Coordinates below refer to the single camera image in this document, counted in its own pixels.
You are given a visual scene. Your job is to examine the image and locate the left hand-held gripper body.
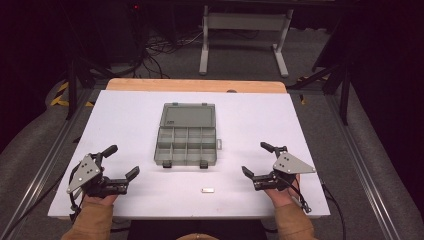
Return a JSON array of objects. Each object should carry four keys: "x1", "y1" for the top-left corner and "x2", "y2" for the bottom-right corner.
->
[{"x1": 65, "y1": 152, "x2": 130, "y2": 199}]

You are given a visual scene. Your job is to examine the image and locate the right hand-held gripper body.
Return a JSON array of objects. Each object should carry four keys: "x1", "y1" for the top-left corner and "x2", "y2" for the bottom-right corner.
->
[{"x1": 251, "y1": 145, "x2": 317, "y2": 192}]

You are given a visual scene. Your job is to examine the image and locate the person's left hand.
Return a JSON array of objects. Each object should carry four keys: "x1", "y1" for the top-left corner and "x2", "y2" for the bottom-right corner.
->
[{"x1": 81, "y1": 193, "x2": 119, "y2": 208}]

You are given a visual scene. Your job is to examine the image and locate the person's right hand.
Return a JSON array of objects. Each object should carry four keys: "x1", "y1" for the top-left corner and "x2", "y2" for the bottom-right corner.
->
[{"x1": 264, "y1": 173, "x2": 301, "y2": 209}]

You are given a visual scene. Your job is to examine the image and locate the grey plastic compartment box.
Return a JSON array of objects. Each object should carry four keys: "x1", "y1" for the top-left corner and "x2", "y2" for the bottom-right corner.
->
[{"x1": 153, "y1": 102, "x2": 223, "y2": 170}]

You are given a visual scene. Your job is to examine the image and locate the yellow black floor tape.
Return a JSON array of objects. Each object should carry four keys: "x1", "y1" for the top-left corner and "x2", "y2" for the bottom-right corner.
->
[{"x1": 49, "y1": 81, "x2": 96, "y2": 109}]

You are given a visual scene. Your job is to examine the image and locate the black metal stand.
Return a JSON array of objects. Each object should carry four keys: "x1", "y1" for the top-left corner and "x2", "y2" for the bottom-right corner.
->
[
  {"x1": 64, "y1": 56, "x2": 116, "y2": 121},
  {"x1": 287, "y1": 49, "x2": 353, "y2": 127}
]

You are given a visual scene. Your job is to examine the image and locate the wooden table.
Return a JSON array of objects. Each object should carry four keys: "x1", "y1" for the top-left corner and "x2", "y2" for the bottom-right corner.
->
[{"x1": 105, "y1": 77, "x2": 288, "y2": 94}]

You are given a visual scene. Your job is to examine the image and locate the white metal stand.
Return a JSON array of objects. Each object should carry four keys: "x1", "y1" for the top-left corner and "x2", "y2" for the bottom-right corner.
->
[{"x1": 198, "y1": 4, "x2": 295, "y2": 79}]

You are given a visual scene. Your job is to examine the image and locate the left hand-held gripper black cable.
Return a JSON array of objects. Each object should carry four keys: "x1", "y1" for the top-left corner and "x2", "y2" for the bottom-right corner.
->
[{"x1": 67, "y1": 161, "x2": 88, "y2": 224}]

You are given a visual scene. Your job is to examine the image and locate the hand-held gripper black cable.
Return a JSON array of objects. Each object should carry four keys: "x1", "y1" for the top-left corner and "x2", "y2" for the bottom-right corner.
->
[
  {"x1": 67, "y1": 161, "x2": 88, "y2": 224},
  {"x1": 279, "y1": 176, "x2": 348, "y2": 240}
]

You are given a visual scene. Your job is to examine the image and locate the right hand-held gripper black cable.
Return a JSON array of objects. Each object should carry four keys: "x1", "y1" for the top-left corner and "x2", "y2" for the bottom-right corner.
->
[{"x1": 279, "y1": 176, "x2": 348, "y2": 240}]

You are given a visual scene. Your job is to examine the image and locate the aluminium rail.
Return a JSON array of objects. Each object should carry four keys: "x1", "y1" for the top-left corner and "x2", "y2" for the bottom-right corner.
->
[
  {"x1": 0, "y1": 87, "x2": 101, "y2": 238},
  {"x1": 324, "y1": 94, "x2": 406, "y2": 240}
]

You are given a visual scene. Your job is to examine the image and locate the bundle of black floor cables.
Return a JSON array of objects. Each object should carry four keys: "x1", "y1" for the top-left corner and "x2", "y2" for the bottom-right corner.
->
[{"x1": 133, "y1": 28, "x2": 205, "y2": 80}]

